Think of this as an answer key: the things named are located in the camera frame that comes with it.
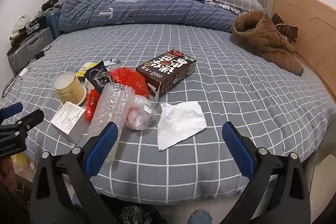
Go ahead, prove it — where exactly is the black bundle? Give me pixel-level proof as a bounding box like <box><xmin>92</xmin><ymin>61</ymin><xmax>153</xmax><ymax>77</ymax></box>
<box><xmin>41</xmin><ymin>0</ymin><xmax>62</xmax><ymax>10</ymax></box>

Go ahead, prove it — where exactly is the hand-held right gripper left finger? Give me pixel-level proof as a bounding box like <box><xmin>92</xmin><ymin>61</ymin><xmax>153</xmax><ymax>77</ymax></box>
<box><xmin>28</xmin><ymin>121</ymin><xmax>120</xmax><ymax>224</ymax></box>

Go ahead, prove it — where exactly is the silver suitcase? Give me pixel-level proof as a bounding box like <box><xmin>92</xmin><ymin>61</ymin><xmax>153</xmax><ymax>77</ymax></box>
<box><xmin>7</xmin><ymin>27</ymin><xmax>54</xmax><ymax>73</ymax></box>

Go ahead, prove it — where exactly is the yellow plastic bag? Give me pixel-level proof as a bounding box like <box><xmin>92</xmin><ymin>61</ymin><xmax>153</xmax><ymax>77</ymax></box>
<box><xmin>10</xmin><ymin>153</ymin><xmax>36</xmax><ymax>180</ymax></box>

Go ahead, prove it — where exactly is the red plastic bag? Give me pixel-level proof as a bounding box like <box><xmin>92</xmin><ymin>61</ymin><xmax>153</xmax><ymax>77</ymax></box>
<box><xmin>86</xmin><ymin>68</ymin><xmax>150</xmax><ymax>123</ymax></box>

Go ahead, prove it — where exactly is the white tissue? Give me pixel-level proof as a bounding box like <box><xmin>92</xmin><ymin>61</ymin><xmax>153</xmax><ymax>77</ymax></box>
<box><xmin>157</xmin><ymin>101</ymin><xmax>206</xmax><ymax>151</ymax></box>

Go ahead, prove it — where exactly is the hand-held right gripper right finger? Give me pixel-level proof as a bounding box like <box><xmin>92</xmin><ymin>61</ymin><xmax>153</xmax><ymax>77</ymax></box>
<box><xmin>219</xmin><ymin>121</ymin><xmax>311</xmax><ymax>224</ymax></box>

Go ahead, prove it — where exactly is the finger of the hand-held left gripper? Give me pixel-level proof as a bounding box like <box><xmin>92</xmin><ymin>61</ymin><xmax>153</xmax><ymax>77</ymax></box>
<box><xmin>0</xmin><ymin>102</ymin><xmax>24</xmax><ymax>121</ymax></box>
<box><xmin>0</xmin><ymin>109</ymin><xmax>45</xmax><ymax>138</ymax></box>

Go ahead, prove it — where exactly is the black trash bag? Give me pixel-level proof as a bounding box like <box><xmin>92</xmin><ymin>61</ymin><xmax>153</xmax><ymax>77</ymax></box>
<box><xmin>119</xmin><ymin>205</ymin><xmax>153</xmax><ymax>224</ymax></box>

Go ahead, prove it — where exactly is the red black snack packet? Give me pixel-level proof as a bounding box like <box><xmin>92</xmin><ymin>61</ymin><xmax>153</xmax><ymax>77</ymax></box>
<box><xmin>135</xmin><ymin>49</ymin><xmax>197</xmax><ymax>96</ymax></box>

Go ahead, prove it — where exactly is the white bundle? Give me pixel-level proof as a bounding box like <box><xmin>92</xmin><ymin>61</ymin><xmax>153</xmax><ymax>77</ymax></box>
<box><xmin>13</xmin><ymin>14</ymin><xmax>33</xmax><ymax>30</ymax></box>

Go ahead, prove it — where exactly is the blue fuzzy slipper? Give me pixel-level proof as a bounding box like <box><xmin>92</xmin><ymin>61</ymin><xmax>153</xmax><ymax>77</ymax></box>
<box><xmin>188</xmin><ymin>209</ymin><xmax>213</xmax><ymax>224</ymax></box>

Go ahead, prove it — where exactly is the blue white striped cloth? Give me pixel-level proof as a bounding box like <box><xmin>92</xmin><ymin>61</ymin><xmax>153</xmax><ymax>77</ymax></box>
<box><xmin>214</xmin><ymin>2</ymin><xmax>240</xmax><ymax>16</ymax></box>

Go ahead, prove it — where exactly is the dark brown patterned cloth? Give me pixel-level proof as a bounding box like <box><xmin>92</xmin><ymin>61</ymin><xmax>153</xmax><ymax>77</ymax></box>
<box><xmin>270</xmin><ymin>13</ymin><xmax>298</xmax><ymax>43</ymax></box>

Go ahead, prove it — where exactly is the bed with grey checked sheet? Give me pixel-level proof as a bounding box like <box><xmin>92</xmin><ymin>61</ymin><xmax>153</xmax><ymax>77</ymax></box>
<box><xmin>0</xmin><ymin>22</ymin><xmax>336</xmax><ymax>205</ymax></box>

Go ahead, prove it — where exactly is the wooden headboard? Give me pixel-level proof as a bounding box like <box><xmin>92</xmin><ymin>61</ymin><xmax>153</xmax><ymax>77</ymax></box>
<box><xmin>270</xmin><ymin>0</ymin><xmax>336</xmax><ymax>101</ymax></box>

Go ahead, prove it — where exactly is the small white box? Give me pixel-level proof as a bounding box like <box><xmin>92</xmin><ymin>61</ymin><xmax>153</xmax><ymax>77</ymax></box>
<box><xmin>50</xmin><ymin>101</ymin><xmax>91</xmax><ymax>145</ymax></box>

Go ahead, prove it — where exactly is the clear bubble wrap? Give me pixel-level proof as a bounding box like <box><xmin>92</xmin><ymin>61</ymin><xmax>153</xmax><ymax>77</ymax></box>
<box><xmin>87</xmin><ymin>82</ymin><xmax>135</xmax><ymax>165</ymax></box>

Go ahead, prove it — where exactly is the brown fleece garment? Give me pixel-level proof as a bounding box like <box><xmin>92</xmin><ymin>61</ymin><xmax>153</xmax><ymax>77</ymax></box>
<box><xmin>231</xmin><ymin>10</ymin><xmax>304</xmax><ymax>76</ymax></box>

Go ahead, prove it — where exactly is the clear plastic bag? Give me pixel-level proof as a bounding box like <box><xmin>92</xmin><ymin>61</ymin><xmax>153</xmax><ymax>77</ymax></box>
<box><xmin>125</xmin><ymin>94</ymin><xmax>157</xmax><ymax>130</ymax></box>

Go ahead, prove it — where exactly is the beige paper cup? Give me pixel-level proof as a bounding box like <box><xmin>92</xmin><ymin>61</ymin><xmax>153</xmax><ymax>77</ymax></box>
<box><xmin>55</xmin><ymin>72</ymin><xmax>87</xmax><ymax>106</ymax></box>

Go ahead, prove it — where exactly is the white charger with cables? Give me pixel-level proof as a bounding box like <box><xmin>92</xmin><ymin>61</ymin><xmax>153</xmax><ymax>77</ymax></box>
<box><xmin>1</xmin><ymin>46</ymin><xmax>51</xmax><ymax>98</ymax></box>

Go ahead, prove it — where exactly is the blue striped duvet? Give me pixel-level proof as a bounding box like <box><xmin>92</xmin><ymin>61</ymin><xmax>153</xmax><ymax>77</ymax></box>
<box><xmin>59</xmin><ymin>0</ymin><xmax>240</xmax><ymax>33</ymax></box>

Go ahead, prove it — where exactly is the yellow white snack packet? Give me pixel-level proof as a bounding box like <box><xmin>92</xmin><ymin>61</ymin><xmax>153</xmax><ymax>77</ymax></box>
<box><xmin>75</xmin><ymin>62</ymin><xmax>97</xmax><ymax>79</ymax></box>

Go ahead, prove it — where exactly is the pile of dark items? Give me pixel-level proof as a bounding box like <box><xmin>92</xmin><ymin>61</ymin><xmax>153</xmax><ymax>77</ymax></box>
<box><xmin>9</xmin><ymin>17</ymin><xmax>48</xmax><ymax>42</ymax></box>

